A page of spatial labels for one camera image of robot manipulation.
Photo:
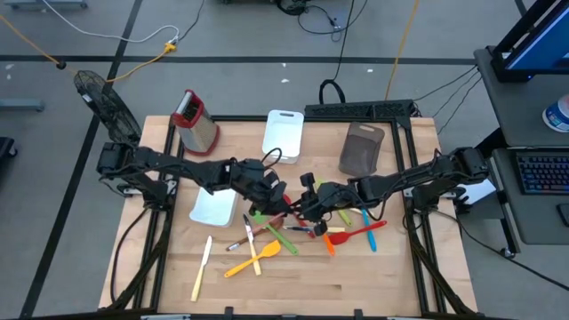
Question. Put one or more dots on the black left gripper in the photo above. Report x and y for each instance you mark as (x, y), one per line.
(260, 182)

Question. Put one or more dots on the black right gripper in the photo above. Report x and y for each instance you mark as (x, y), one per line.
(335, 200)

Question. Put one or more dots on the red silicone spoon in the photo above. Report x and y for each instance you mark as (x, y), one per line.
(306, 226)

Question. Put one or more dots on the green silicone spatula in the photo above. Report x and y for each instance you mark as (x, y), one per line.
(284, 242)

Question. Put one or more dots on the yellow silicone spatula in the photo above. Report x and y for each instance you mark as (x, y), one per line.
(269, 250)

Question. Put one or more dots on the green silicone spoon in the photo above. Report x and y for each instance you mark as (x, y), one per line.
(347, 218)

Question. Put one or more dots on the orange silicone spatula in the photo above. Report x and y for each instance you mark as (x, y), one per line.
(329, 246)

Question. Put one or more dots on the blue silicone spatula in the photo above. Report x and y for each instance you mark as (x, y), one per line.
(370, 235)

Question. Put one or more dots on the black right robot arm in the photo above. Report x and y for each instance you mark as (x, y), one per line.
(422, 175)

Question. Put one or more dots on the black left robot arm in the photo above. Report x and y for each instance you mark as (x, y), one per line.
(178, 165)

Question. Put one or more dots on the brown wooden spoon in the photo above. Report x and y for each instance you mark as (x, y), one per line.
(238, 244)

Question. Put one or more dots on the large white plastic bin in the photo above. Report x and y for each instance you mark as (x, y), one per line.
(215, 209)

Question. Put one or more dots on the small white plastic bin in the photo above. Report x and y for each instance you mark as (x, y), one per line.
(284, 133)

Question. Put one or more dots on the translucent grey plastic bin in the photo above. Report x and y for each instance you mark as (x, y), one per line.
(361, 151)

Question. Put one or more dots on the steel box grater red trim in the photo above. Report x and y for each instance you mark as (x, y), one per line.
(200, 133)

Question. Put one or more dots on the white flat sheet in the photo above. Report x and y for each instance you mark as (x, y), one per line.
(482, 191)

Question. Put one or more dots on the black floor fan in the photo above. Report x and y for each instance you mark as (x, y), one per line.
(111, 111)

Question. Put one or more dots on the grey desk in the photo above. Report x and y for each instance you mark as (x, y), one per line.
(515, 111)

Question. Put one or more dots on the black keyboard blue backlight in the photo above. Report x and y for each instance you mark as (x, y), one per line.
(544, 173)

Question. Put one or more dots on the small black floor puck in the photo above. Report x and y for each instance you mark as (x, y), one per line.
(61, 65)

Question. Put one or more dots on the grey metal floor bar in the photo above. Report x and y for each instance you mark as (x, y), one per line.
(22, 105)

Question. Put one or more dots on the blue white wipes canister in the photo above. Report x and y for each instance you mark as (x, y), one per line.
(558, 114)

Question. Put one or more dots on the black chair caster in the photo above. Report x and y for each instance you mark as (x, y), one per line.
(6, 146)

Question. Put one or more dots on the black computer monitor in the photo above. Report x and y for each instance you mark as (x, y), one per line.
(542, 44)

